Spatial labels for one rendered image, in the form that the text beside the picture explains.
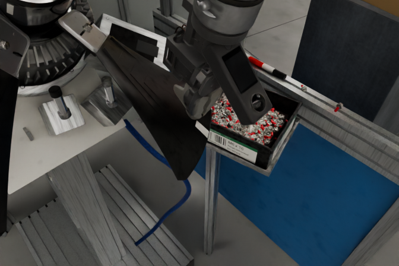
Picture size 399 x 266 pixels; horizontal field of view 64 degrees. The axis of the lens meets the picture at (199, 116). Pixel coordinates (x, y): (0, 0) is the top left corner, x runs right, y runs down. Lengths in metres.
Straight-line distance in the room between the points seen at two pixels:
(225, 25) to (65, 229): 1.29
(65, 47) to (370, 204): 0.76
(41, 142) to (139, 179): 1.01
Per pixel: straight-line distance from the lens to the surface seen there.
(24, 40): 0.52
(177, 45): 0.43
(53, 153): 0.70
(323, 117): 0.79
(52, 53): 0.59
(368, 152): 0.78
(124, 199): 1.53
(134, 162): 1.72
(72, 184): 0.91
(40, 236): 1.57
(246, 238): 1.50
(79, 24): 0.51
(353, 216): 0.97
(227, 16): 0.35
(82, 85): 0.72
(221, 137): 0.68
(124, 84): 0.46
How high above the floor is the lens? 1.36
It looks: 45 degrees down
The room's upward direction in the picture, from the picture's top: straight up
